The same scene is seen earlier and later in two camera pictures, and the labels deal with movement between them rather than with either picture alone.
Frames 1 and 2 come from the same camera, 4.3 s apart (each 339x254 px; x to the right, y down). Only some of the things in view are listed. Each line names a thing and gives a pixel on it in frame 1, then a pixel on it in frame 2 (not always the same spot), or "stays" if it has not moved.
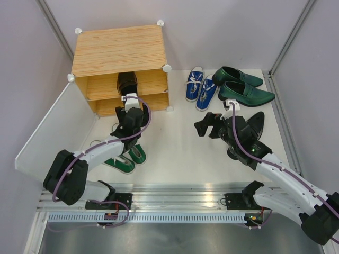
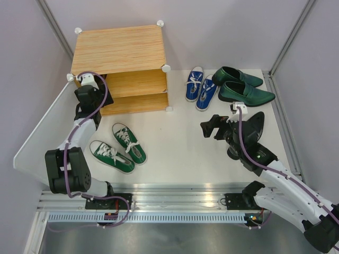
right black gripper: x=210 y=119 stays
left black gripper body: x=121 y=113 to x=99 y=98
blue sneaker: x=195 y=78 stays
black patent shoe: x=257 y=121 stays
